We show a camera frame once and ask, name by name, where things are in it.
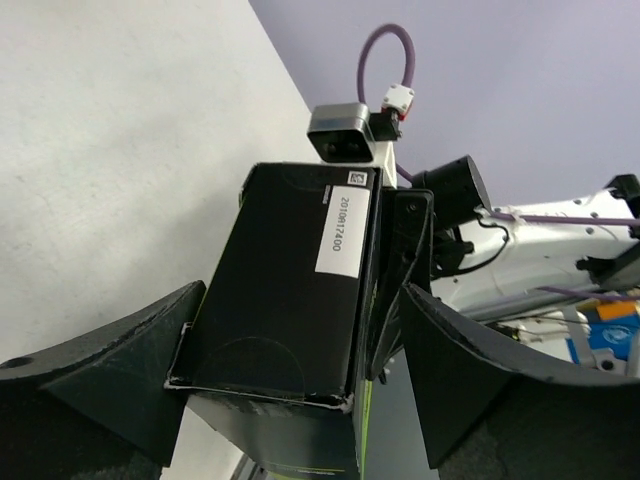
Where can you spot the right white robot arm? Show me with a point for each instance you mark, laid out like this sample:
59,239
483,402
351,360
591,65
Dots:
560,277

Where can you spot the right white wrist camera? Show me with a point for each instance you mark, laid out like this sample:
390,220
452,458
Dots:
352,135

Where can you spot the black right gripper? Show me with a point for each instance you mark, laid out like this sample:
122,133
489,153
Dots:
403,251

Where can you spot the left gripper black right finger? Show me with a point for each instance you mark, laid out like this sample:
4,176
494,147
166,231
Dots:
492,408

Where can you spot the aluminium rail base frame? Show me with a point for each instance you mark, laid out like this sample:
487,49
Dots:
597,335

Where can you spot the black green Gillette Labs carton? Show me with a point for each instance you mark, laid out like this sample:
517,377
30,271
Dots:
275,358

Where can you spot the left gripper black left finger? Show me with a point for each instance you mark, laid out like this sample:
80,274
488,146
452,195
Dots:
95,407

